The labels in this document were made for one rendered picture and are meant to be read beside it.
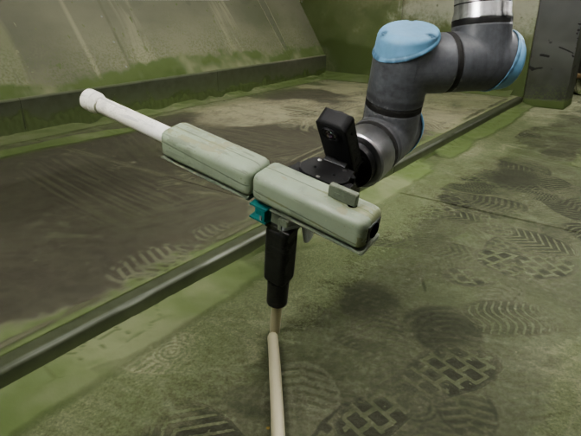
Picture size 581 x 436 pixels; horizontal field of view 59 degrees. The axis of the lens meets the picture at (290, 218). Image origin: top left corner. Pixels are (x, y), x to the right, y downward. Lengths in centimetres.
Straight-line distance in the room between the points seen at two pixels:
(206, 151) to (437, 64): 36
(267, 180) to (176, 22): 190
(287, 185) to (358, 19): 247
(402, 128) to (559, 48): 189
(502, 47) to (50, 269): 80
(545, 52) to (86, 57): 194
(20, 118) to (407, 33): 140
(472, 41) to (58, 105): 146
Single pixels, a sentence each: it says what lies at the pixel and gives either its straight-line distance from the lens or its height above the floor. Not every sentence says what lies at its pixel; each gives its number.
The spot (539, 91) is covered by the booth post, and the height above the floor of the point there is 7.
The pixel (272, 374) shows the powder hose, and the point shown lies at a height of 2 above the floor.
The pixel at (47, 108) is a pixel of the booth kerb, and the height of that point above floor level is 12.
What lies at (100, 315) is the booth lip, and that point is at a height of 4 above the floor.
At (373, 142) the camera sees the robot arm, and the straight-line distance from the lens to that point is 77.
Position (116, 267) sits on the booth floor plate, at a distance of 92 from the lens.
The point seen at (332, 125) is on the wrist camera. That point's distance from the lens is 66.
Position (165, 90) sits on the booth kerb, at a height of 12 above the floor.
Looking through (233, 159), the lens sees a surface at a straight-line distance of 63.
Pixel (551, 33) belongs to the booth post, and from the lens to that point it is 268.
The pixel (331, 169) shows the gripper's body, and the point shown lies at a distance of 71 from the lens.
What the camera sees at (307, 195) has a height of 26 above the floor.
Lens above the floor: 46
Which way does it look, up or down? 23 degrees down
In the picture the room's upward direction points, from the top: straight up
